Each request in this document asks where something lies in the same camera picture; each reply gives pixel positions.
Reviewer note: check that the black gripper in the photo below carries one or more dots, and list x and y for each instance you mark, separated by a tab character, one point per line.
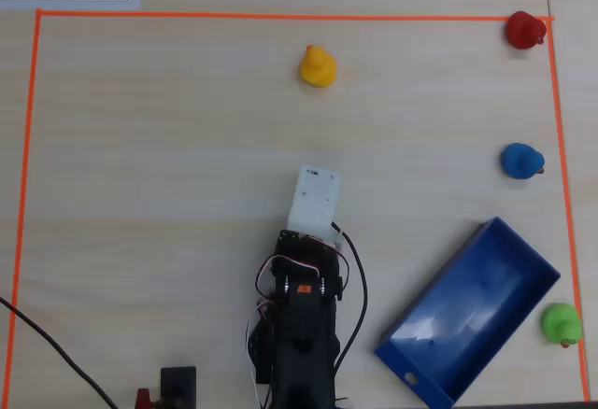
295	242

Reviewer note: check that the yellow rubber duck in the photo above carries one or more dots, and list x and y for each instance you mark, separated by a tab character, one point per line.
317	68

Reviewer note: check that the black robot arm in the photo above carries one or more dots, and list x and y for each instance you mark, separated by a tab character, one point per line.
303	334

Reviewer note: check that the blue plastic box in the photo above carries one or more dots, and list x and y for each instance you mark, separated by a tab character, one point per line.
467	315

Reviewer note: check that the blue rubber duck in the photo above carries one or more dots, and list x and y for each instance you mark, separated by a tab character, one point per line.
521	161

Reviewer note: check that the green rubber duck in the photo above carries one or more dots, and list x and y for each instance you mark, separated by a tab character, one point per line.
559	322

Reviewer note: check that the red rubber duck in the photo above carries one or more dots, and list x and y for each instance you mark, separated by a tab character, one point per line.
524	31

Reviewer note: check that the red clamp knob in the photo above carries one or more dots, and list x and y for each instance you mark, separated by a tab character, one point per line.
144	399

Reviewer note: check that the orange tape rectangle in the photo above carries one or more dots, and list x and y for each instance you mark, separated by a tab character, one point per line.
280	16

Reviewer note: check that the white gripper camera housing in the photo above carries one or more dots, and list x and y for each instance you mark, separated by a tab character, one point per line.
315	199

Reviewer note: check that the black camera stand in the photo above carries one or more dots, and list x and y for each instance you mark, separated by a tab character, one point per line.
178	388

